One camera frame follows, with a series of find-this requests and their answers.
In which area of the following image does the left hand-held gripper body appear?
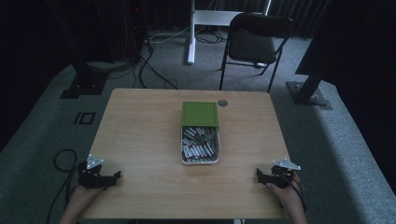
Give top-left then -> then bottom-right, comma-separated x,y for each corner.
77,153 -> 115,190

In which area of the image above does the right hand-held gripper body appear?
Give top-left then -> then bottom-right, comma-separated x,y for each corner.
270,158 -> 302,189

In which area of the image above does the white box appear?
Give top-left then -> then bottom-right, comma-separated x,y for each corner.
180,124 -> 221,166

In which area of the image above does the green box lid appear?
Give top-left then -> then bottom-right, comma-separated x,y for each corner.
181,101 -> 219,128

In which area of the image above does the person's left hand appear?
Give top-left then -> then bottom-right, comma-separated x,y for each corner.
66,185 -> 106,213

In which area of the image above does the person's right hand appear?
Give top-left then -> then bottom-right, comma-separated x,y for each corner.
265,171 -> 304,216

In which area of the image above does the pile of small silver sticks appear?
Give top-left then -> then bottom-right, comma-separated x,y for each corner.
182,126 -> 219,162

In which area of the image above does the black metal stand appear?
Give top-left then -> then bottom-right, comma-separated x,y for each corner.
285,0 -> 334,111
46,0 -> 110,100

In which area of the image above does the black folding chair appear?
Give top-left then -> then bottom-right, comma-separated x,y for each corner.
219,12 -> 295,93

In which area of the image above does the dark computer tower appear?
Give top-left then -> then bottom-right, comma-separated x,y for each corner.
108,0 -> 148,63

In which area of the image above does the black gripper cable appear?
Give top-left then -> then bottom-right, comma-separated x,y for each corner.
46,148 -> 82,224
279,173 -> 308,216

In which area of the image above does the black floor cable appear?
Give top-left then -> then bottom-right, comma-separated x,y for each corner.
133,31 -> 179,91

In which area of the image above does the white floor cable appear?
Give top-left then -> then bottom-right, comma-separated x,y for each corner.
148,24 -> 192,45

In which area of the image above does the white desk frame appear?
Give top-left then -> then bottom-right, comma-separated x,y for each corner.
186,0 -> 273,65

